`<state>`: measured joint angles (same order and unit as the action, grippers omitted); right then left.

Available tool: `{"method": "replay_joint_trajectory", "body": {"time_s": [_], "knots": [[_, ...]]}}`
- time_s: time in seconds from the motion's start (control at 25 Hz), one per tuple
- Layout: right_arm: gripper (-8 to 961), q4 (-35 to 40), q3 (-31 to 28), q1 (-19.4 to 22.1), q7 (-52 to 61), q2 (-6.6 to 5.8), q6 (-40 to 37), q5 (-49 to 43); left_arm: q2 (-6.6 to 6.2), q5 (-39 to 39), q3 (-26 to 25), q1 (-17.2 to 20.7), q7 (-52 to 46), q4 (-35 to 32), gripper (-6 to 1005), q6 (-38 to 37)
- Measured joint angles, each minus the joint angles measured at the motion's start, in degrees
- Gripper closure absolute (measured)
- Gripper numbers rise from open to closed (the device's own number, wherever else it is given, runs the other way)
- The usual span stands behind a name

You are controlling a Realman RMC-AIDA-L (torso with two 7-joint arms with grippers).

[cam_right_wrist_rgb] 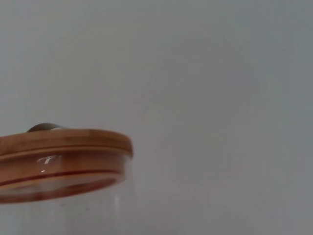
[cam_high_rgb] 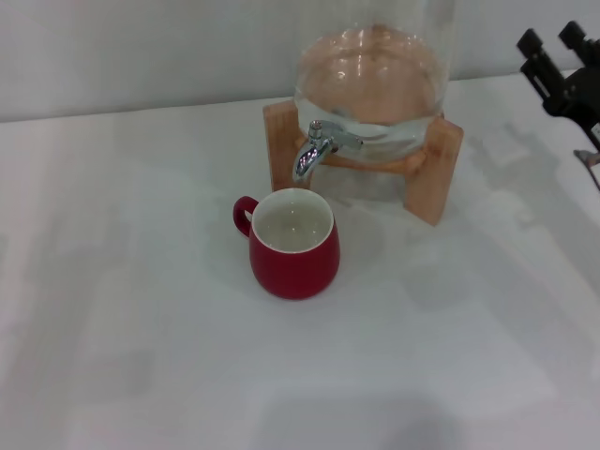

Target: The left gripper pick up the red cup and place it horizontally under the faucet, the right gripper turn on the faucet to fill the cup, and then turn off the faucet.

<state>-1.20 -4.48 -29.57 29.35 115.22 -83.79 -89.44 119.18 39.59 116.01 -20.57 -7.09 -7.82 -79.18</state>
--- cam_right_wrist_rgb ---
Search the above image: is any round wooden jar lid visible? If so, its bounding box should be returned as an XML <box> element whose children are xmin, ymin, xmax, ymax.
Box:
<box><xmin>0</xmin><ymin>128</ymin><xmax>134</xmax><ymax>204</ymax></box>

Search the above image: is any clear glass drink dispenser jar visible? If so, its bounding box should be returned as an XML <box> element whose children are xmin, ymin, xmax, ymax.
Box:
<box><xmin>0</xmin><ymin>151</ymin><xmax>135</xmax><ymax>235</ymax></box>

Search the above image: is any grey metal lid handle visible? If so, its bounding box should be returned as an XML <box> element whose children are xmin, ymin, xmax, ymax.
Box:
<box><xmin>26</xmin><ymin>122</ymin><xmax>69</xmax><ymax>133</ymax></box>

